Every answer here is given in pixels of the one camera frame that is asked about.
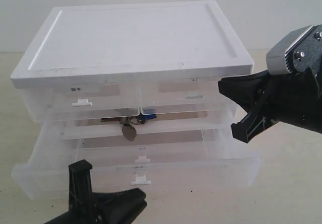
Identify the key bunch with blue fob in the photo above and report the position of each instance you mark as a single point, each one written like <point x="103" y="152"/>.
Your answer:
<point x="129" y="122"/>

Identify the small drawer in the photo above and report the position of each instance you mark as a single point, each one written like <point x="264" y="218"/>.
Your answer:
<point x="81" y="102"/>
<point x="185" y="95"/>

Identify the white plastic drawer cabinet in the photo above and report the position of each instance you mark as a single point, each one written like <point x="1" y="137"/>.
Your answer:
<point x="132" y="44"/>

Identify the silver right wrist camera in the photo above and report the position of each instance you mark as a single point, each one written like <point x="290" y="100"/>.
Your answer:
<point x="277" y="58"/>

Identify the wide clear drawer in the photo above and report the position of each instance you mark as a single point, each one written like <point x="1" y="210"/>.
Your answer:
<point x="213" y="175"/>
<point x="201" y="136"/>

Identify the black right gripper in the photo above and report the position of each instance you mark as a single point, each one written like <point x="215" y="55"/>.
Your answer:
<point x="293" y="98"/>

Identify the top left small drawer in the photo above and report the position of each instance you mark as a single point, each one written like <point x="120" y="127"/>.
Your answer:
<point x="81" y="102"/>

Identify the top right small drawer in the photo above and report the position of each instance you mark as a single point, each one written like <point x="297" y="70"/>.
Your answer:
<point x="185" y="95"/>

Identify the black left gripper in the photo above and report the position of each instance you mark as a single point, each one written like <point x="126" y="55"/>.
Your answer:
<point x="118" y="207"/>

